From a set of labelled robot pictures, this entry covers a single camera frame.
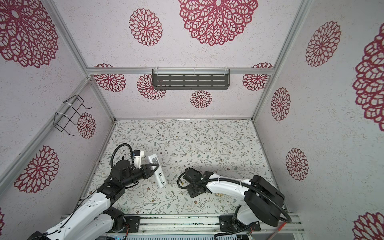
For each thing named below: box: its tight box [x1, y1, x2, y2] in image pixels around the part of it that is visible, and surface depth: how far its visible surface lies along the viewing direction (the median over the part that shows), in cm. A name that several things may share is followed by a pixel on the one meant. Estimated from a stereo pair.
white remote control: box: [148, 153, 168, 189], surface depth 79 cm
